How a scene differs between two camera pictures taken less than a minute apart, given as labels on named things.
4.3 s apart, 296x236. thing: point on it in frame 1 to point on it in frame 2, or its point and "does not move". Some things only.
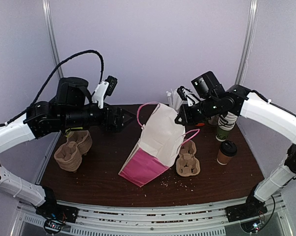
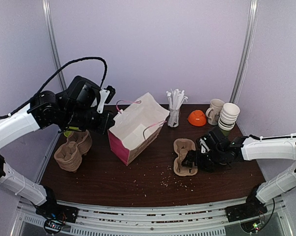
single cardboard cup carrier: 187,163 does not move
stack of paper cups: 226,124 does not move
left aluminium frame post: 52,35 does not move
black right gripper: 184,114 to 195,157
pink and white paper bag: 160,141 to 135,129
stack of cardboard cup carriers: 68,156 does not move
